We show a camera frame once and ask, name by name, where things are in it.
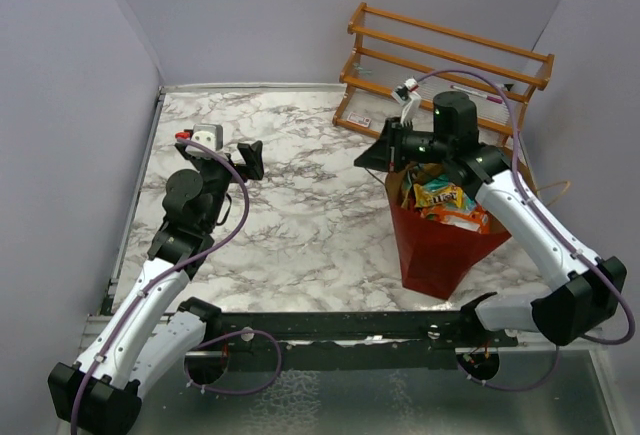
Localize yellow M&Ms packet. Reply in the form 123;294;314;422
412;184;465;208

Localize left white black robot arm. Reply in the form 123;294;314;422
47;132;264;434

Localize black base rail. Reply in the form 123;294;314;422
178;297;517;373

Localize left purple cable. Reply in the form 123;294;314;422
69;137;284;435

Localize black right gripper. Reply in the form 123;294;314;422
355;117;453;173

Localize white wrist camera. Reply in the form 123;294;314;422
391;78;422;125
175;124;223;160

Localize orange wooden rack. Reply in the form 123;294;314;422
332;2;555;145

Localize red white staples box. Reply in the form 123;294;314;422
347;112;371;128

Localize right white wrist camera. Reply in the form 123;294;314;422
391;78;422;125

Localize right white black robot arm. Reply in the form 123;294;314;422
354;86;626;346

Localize pink white marker pen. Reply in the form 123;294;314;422
450;84;503;104

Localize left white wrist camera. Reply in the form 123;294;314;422
175;124;223;160

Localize red paper bag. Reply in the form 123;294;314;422
385;172;511;300

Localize orange snack packet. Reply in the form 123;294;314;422
420;206;490;234

